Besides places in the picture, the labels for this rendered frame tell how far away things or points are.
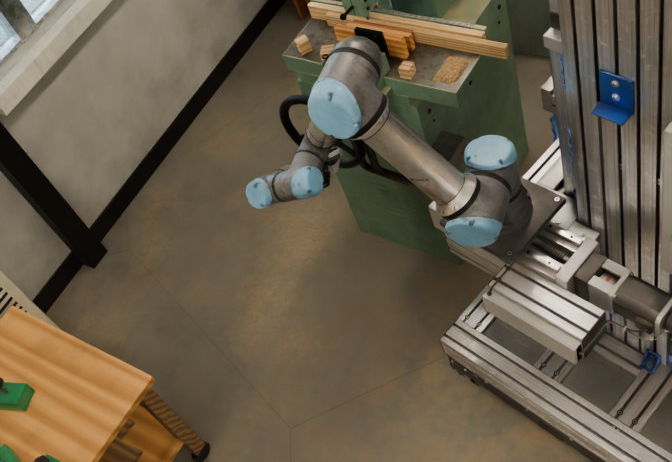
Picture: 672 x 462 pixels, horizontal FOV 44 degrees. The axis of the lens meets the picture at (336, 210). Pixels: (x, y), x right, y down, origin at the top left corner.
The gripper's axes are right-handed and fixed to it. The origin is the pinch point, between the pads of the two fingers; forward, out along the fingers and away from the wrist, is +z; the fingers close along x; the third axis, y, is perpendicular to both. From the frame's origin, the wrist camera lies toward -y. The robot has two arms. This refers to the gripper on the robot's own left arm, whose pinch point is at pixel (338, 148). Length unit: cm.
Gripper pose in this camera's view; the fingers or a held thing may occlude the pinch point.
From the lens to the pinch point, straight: 232.3
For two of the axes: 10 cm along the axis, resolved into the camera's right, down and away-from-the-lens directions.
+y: -0.2, 9.1, 4.2
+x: 8.1, 2.6, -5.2
